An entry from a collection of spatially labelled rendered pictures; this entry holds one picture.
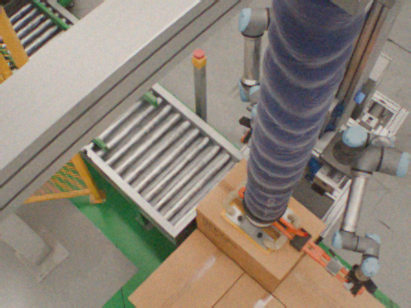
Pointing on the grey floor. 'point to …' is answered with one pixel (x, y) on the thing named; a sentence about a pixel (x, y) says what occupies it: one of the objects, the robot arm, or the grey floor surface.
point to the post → (200, 87)
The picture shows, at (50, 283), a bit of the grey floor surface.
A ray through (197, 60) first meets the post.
